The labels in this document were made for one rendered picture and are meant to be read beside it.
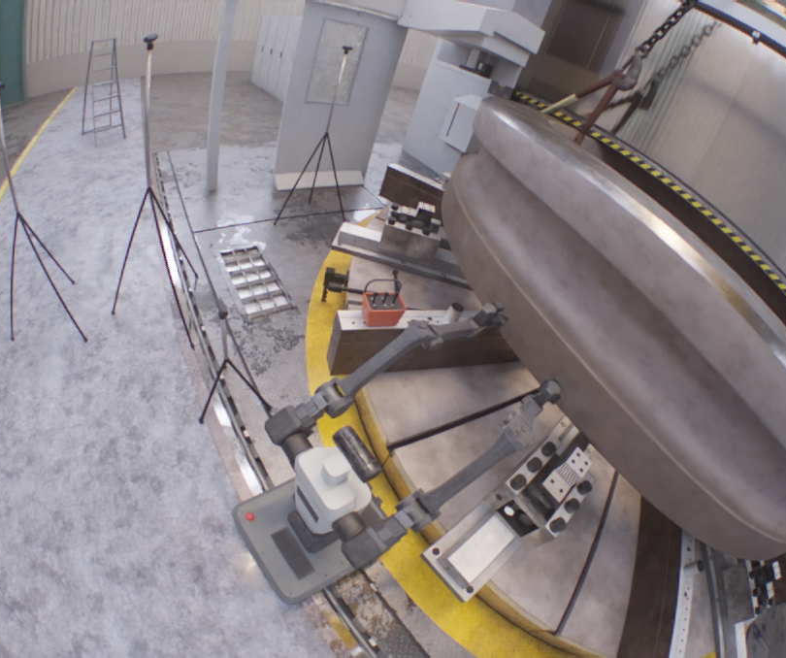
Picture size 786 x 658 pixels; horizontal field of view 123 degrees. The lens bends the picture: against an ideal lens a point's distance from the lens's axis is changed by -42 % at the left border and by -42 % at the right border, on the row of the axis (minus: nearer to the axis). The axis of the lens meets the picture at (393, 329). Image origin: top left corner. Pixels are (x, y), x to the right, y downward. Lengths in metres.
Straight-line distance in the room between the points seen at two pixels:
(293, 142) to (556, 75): 3.49
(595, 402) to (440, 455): 0.85
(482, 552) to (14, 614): 2.44
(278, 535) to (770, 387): 2.05
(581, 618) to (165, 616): 2.05
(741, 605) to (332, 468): 2.86
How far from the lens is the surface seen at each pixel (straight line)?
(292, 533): 1.72
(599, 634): 2.29
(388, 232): 2.78
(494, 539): 1.77
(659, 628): 2.25
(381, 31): 4.70
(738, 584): 3.12
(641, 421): 1.66
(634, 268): 1.47
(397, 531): 1.07
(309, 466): 1.08
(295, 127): 4.47
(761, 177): 4.63
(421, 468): 1.90
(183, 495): 2.09
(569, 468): 1.66
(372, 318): 1.78
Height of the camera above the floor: 1.94
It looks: 43 degrees down
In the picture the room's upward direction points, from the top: 22 degrees clockwise
